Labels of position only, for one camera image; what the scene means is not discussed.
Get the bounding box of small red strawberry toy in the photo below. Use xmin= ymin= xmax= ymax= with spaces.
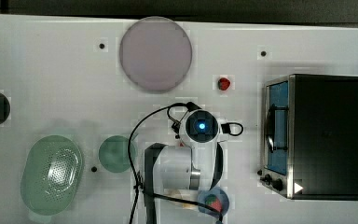
xmin=218 ymin=77 xmax=231 ymax=91

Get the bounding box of peeled banana toy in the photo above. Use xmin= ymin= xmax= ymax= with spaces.
xmin=163 ymin=189 xmax=199 ymax=210

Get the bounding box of black toaster oven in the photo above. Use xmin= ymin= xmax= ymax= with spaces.
xmin=257 ymin=74 xmax=358 ymax=201

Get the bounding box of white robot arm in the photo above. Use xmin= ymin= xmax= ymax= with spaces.
xmin=142 ymin=108 xmax=229 ymax=224

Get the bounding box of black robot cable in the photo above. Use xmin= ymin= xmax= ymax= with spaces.
xmin=127 ymin=101 xmax=244 ymax=224

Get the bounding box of grey round plate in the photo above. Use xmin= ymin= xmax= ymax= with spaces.
xmin=119 ymin=17 xmax=193 ymax=91

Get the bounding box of small blue bowl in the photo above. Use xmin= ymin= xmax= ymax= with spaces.
xmin=198 ymin=187 xmax=229 ymax=217

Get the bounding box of green oval colander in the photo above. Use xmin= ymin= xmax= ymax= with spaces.
xmin=21 ymin=135 xmax=84 ymax=216

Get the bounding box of strawberry toy in bowl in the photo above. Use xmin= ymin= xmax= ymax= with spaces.
xmin=205 ymin=194 xmax=223 ymax=212

